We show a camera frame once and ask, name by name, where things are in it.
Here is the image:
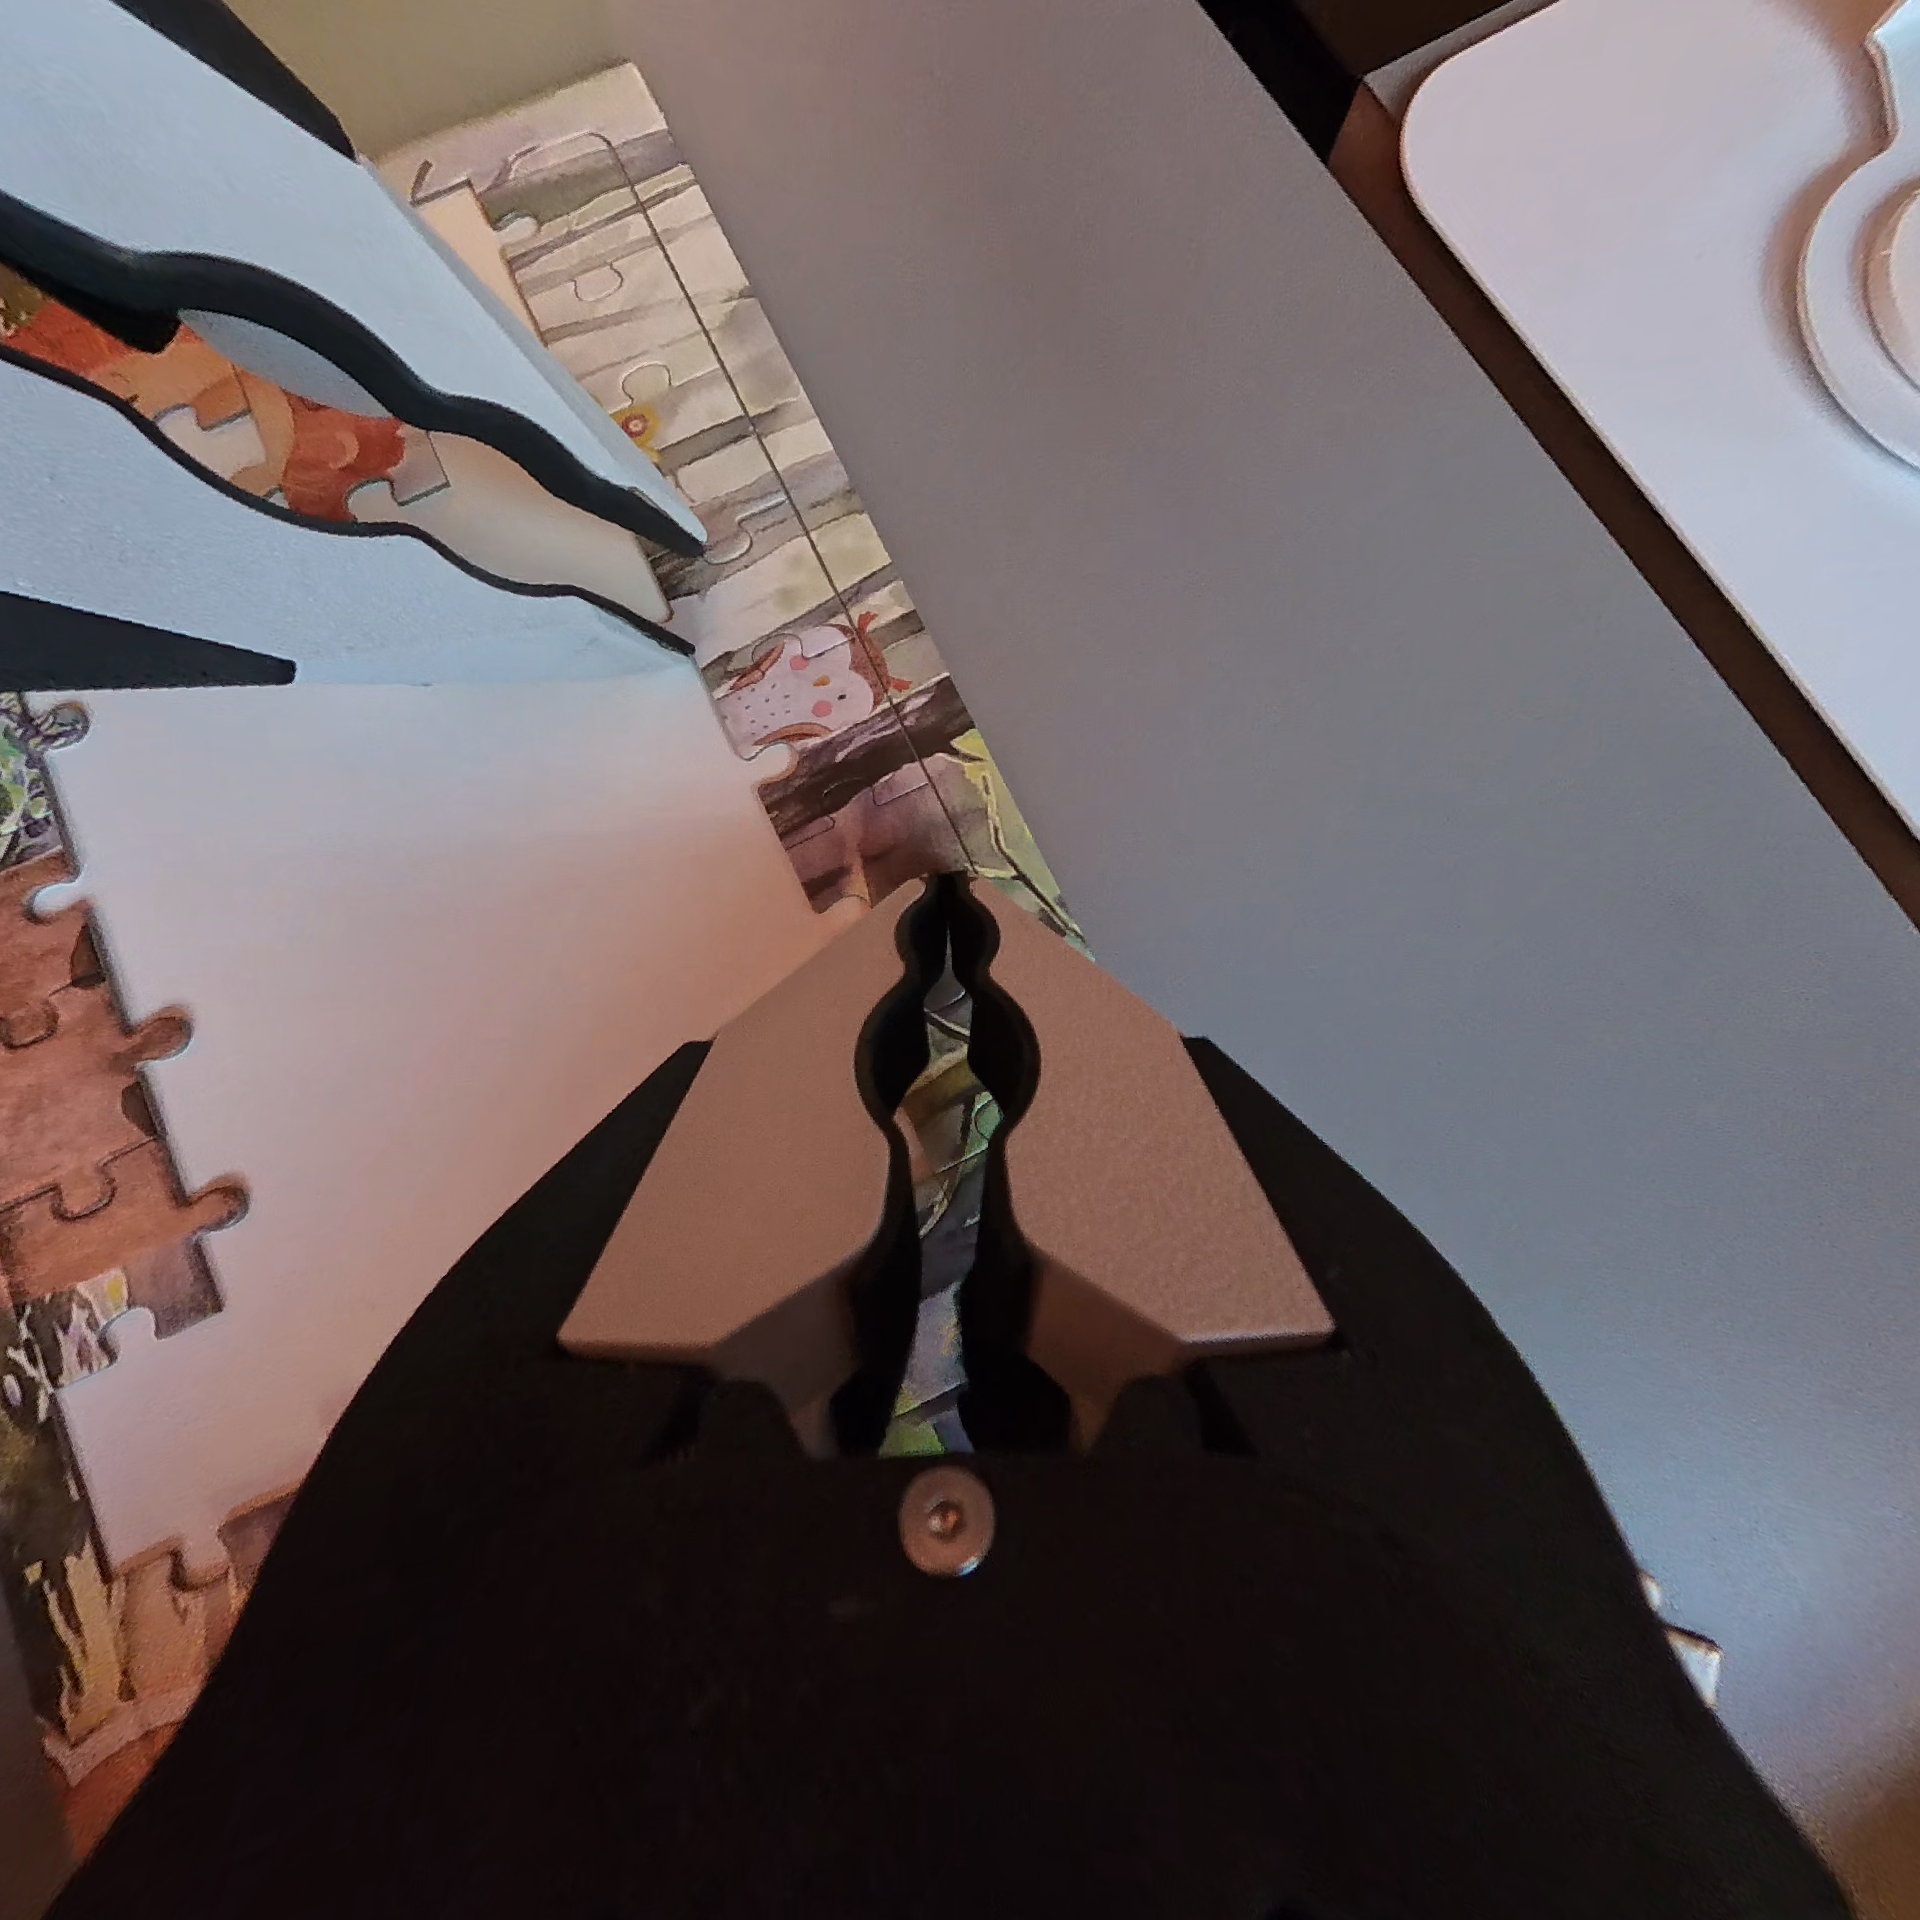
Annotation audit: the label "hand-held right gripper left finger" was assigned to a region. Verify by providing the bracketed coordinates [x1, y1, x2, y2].
[558, 880, 963, 1453]

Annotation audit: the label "jigsaw puzzle board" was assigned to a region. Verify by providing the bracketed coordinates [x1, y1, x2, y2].
[0, 60, 1096, 1862]

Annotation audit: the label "white document holder stand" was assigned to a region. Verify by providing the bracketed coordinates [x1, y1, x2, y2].
[1793, 0, 1920, 473]

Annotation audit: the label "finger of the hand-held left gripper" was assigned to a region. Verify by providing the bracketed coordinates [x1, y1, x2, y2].
[0, 356, 696, 688]
[0, 0, 711, 559]

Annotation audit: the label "puzzle pieces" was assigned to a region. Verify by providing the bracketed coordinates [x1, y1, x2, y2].
[1633, 1574, 1727, 1705]

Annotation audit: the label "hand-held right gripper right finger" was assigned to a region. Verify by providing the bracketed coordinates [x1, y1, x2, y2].
[949, 880, 1334, 1453]

